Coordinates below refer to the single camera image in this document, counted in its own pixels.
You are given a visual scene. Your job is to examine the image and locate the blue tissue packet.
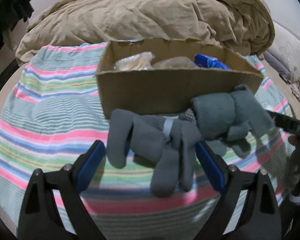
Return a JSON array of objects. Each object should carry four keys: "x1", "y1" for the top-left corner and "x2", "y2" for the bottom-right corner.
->
[{"x1": 194, "y1": 54, "x2": 231, "y2": 70}]

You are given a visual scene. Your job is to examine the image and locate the clear plastic snack bag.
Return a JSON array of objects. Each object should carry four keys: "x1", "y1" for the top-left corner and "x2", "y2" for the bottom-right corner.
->
[{"x1": 152, "y1": 56, "x2": 197, "y2": 69}]

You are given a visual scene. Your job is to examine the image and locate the person hand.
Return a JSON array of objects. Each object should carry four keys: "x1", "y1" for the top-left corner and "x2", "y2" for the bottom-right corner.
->
[{"x1": 288, "y1": 135, "x2": 297, "y2": 146}]

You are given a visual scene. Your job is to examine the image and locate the white embroidered pillow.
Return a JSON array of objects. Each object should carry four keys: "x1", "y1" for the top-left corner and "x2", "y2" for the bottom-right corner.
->
[{"x1": 268, "y1": 21, "x2": 300, "y2": 82}]

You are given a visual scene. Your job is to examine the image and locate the grey pillow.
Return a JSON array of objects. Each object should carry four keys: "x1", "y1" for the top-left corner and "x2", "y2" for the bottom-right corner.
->
[{"x1": 263, "y1": 51, "x2": 290, "y2": 80}]

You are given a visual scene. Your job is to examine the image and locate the striped pastel towel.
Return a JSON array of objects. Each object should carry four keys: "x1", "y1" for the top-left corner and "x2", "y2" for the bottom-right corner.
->
[{"x1": 0, "y1": 42, "x2": 294, "y2": 239}]

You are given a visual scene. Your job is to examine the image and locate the brown cardboard box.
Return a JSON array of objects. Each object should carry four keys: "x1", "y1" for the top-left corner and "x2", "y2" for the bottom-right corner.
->
[{"x1": 96, "y1": 38, "x2": 263, "y2": 119}]

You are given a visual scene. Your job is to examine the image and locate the tan crumpled blanket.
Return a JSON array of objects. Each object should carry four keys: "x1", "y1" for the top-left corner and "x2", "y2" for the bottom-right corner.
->
[{"x1": 15, "y1": 0, "x2": 275, "y2": 64}]

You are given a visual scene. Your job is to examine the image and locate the cotton swab bag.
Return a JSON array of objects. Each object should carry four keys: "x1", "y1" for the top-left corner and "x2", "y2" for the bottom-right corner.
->
[{"x1": 113, "y1": 51, "x2": 155, "y2": 71}]

